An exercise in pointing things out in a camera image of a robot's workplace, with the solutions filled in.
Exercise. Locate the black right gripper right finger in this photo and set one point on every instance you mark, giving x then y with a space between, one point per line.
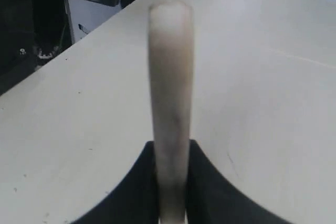
211 198

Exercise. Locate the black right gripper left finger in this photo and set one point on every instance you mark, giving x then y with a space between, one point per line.
134 200

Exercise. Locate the wooden paint brush white bristles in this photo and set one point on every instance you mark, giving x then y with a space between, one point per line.
171 65

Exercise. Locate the white box under table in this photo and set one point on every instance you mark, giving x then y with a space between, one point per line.
85 16

